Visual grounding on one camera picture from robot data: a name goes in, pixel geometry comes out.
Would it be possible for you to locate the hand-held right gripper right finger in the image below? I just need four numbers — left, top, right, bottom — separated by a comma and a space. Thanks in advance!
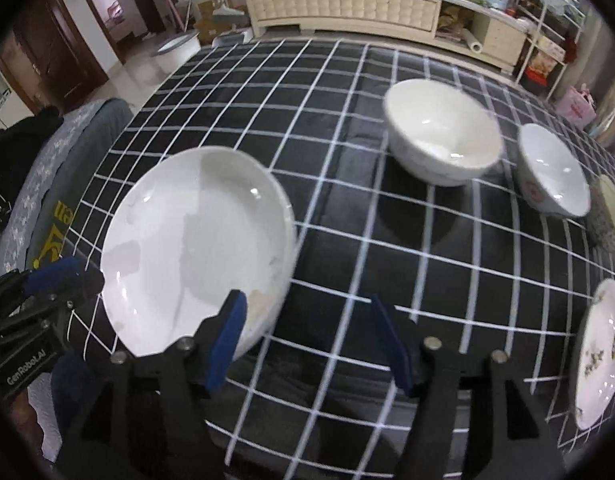
369, 293, 574, 480

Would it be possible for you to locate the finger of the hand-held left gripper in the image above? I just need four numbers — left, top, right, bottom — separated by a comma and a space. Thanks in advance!
0, 257, 89, 312
0, 272, 106, 342

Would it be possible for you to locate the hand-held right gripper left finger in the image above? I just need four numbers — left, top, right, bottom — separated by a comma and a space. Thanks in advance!
57, 289, 249, 480

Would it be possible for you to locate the large plain white plate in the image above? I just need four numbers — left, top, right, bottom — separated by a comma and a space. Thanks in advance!
100, 146, 297, 359

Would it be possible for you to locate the white floral plate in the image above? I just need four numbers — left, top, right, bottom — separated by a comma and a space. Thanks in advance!
570, 278, 615, 431

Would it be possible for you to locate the large white bowl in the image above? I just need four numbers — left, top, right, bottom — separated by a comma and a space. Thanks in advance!
383, 79, 504, 187

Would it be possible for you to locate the small white bowl red print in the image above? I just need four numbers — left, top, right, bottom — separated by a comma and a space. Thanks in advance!
517, 124, 592, 219

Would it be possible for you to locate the grey patterned bowl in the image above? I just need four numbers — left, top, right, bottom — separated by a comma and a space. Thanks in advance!
587, 175, 615, 253

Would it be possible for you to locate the grey patterned sofa cover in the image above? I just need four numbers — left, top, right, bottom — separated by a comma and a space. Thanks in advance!
0, 97, 133, 281

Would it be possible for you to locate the black garment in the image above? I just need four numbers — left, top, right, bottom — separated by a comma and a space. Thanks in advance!
0, 105, 63, 241

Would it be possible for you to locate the black white checked tablecloth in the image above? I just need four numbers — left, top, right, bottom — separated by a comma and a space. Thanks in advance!
57, 35, 615, 480

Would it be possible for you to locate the brown wooden door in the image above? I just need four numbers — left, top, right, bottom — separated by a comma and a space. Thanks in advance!
0, 0, 109, 103

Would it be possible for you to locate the white plastic bucket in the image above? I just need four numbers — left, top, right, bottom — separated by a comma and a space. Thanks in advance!
154, 30, 202, 73

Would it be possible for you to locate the grey dustpan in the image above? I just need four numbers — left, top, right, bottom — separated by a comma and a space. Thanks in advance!
213, 29, 254, 47

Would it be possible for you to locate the pink gift bag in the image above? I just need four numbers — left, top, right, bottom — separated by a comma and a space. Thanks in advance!
555, 85, 595, 131

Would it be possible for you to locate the white paper roll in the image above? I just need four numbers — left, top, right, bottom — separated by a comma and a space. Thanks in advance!
461, 27, 484, 55

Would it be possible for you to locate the cream tufted tv cabinet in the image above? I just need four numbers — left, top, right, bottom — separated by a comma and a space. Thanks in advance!
244, 0, 531, 73

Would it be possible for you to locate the white metal storage rack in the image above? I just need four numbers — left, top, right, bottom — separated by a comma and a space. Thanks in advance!
515, 0, 585, 101

